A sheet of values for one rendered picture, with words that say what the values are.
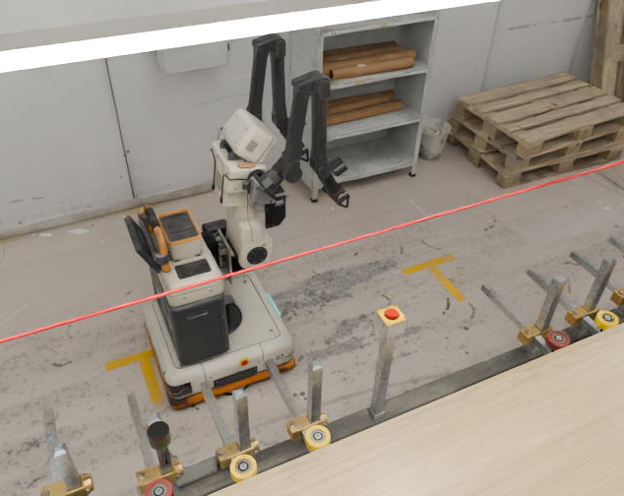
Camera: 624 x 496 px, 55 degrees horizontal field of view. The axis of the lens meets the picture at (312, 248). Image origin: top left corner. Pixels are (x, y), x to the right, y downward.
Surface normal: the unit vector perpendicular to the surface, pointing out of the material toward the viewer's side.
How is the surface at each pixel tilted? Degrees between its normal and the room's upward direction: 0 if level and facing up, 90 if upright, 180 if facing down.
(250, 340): 0
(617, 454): 0
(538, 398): 0
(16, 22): 61
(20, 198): 90
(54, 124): 90
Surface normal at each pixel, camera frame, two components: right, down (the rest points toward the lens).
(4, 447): 0.03, -0.77
